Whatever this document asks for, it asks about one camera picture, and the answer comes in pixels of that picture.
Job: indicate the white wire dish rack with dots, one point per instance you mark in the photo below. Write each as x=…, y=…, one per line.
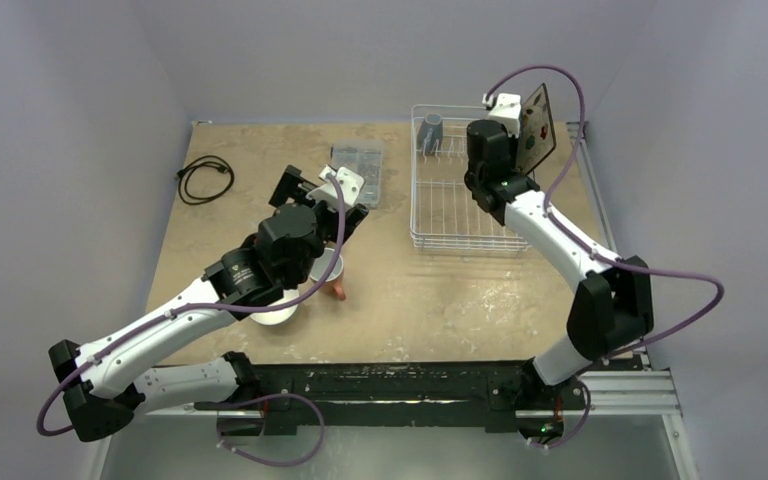
x=443, y=214

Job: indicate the white bowl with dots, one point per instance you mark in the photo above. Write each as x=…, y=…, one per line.
x=276, y=317

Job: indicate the pink flowered mug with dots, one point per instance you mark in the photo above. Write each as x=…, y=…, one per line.
x=334, y=281

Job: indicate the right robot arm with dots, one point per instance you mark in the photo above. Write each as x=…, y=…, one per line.
x=612, y=303

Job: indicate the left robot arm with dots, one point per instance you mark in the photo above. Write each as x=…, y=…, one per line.
x=104, y=384

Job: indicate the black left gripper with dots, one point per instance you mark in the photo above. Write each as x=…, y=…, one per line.
x=289, y=187

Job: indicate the clear plastic screw box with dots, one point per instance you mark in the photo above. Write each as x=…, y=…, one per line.
x=363, y=157

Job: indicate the black table edge rail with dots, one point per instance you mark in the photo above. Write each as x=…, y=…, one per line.
x=496, y=396

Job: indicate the square floral plate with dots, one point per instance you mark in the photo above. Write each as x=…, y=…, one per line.
x=537, y=140

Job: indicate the grey printed mug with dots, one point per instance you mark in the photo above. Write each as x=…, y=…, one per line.
x=430, y=135

